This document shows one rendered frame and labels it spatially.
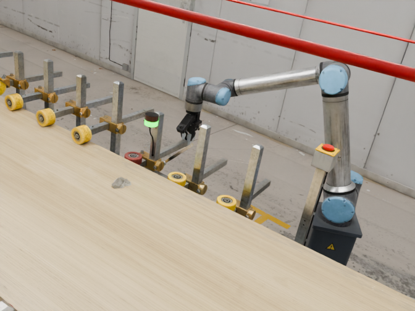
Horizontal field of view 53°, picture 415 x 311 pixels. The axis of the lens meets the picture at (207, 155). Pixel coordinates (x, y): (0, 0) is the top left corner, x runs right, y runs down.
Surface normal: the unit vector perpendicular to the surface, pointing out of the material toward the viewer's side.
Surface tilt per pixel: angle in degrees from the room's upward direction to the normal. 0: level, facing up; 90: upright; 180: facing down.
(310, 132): 90
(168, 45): 90
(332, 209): 95
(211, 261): 0
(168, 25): 90
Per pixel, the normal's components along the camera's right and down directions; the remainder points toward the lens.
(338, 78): -0.42, 0.23
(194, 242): 0.15, -0.88
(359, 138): -0.62, 0.27
